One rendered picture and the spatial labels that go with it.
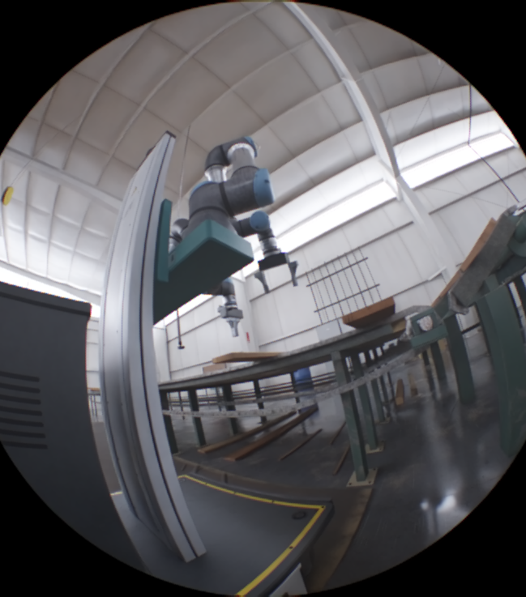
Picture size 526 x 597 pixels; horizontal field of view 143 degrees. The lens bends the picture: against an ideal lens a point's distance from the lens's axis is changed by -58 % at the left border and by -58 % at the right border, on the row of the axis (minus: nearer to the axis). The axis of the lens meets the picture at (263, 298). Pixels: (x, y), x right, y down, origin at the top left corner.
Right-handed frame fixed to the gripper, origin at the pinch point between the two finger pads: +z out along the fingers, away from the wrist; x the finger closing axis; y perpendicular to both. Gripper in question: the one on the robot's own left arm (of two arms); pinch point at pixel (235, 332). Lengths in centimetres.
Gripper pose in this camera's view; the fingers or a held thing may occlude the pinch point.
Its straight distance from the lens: 111.3
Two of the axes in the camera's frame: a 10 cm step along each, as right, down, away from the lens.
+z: 2.0, 9.1, -3.7
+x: 5.9, 1.9, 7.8
